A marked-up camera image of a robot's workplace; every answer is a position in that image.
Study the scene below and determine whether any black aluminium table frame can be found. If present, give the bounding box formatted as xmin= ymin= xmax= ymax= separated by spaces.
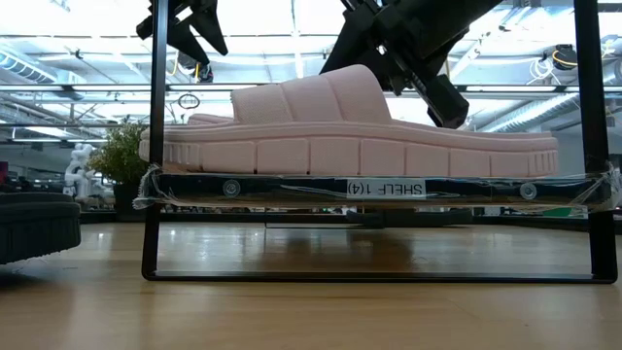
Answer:
xmin=80 ymin=207 xmax=622 ymax=233

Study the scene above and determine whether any black slide sandal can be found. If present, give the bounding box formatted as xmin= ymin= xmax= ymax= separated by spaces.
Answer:
xmin=0 ymin=192 xmax=83 ymax=264

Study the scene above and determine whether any black ceiling-hung device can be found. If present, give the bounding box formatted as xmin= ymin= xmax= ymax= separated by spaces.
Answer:
xmin=177 ymin=51 xmax=215 ymax=84
xmin=551 ymin=43 xmax=579 ymax=72

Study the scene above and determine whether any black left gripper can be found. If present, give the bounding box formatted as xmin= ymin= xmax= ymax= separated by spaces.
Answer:
xmin=135 ymin=0 xmax=229 ymax=67

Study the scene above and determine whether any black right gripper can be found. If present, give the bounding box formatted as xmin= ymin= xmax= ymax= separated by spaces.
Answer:
xmin=319 ymin=0 xmax=441 ymax=97

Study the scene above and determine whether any wooden shelf with black frame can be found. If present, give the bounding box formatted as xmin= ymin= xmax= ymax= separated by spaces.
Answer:
xmin=133 ymin=0 xmax=622 ymax=285

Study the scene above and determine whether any pink slide sandal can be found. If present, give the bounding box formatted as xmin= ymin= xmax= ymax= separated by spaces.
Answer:
xmin=187 ymin=113 xmax=235 ymax=126
xmin=138 ymin=63 xmax=560 ymax=179

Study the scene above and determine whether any white shelf label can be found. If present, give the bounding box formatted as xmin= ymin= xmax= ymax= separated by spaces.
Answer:
xmin=346 ymin=178 xmax=428 ymax=199

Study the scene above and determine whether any small green potted plant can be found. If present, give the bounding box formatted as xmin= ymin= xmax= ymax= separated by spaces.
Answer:
xmin=88 ymin=120 xmax=151 ymax=215

